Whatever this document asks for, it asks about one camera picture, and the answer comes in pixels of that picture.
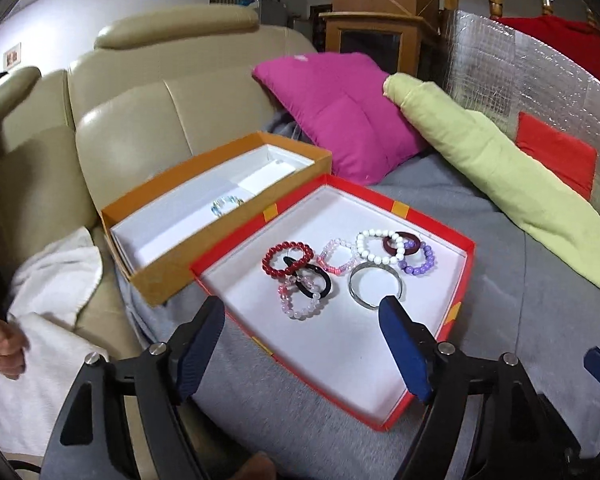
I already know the black hair tie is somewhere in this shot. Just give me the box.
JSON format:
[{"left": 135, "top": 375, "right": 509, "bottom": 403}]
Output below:
[{"left": 282, "top": 256, "right": 332, "bottom": 299}]

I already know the grey appliance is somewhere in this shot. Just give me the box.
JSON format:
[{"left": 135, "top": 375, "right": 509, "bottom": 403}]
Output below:
[{"left": 257, "top": 0, "right": 301, "bottom": 31}]

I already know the pale pink bead bracelet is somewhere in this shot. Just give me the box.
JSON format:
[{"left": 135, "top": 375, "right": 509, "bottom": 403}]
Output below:
[{"left": 278, "top": 275, "right": 327, "bottom": 321}]

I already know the red cushion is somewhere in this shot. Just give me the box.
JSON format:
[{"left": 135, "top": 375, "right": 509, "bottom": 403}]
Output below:
[{"left": 515, "top": 112, "right": 597, "bottom": 201}]

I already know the dark red bangle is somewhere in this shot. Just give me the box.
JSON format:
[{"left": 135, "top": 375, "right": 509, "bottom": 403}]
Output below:
[{"left": 382, "top": 231, "right": 421, "bottom": 257}]

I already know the grey blanket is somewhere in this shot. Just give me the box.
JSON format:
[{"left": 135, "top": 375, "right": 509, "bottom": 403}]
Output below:
[{"left": 115, "top": 110, "right": 600, "bottom": 480}]

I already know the green blanket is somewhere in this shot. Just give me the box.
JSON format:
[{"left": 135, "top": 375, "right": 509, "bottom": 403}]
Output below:
[{"left": 383, "top": 72, "right": 600, "bottom": 306}]

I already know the orange cardboard box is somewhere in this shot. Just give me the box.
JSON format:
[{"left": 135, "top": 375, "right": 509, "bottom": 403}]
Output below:
[{"left": 101, "top": 131, "right": 333, "bottom": 307}]

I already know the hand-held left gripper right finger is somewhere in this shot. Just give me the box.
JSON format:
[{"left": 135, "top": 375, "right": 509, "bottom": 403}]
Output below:
[{"left": 378, "top": 296, "right": 563, "bottom": 480}]

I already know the silver foil mat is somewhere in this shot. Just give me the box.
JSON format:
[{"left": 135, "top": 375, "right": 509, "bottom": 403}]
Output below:
[{"left": 440, "top": 9, "right": 600, "bottom": 221}]

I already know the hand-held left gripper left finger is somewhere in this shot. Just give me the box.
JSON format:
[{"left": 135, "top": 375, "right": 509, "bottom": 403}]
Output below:
[{"left": 40, "top": 296, "right": 226, "bottom": 480}]

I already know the red bead bracelet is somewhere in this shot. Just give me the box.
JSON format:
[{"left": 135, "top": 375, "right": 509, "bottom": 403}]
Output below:
[{"left": 261, "top": 241, "right": 315, "bottom": 277}]

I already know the pale blue bead bracelet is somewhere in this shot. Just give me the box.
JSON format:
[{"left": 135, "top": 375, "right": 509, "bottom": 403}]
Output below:
[{"left": 211, "top": 195, "right": 246, "bottom": 216}]

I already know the beige leather sofa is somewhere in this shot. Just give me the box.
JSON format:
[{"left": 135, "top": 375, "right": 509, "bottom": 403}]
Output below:
[{"left": 0, "top": 2, "right": 321, "bottom": 361}]

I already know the magenta pillow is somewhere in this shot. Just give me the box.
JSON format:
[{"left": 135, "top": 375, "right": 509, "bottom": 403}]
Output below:
[{"left": 252, "top": 52, "right": 428, "bottom": 186}]

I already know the white bead bracelet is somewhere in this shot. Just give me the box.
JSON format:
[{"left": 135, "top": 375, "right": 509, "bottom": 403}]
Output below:
[{"left": 356, "top": 228, "right": 406, "bottom": 265}]

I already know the silver bangle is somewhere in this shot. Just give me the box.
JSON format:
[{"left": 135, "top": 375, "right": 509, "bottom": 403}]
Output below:
[{"left": 349, "top": 261, "right": 403, "bottom": 311}]

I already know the white towel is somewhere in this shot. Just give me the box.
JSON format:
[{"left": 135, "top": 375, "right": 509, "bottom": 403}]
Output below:
[{"left": 0, "top": 225, "right": 108, "bottom": 456}]

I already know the red cloth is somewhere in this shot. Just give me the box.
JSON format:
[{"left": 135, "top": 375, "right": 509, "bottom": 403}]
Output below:
[{"left": 495, "top": 15, "right": 600, "bottom": 46}]

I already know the red cardboard box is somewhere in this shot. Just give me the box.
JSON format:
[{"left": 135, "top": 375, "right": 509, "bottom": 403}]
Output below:
[{"left": 189, "top": 174, "right": 477, "bottom": 432}]

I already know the purple bead bracelet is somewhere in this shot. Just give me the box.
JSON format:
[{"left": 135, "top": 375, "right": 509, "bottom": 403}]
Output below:
[{"left": 397, "top": 242, "right": 437, "bottom": 277}]

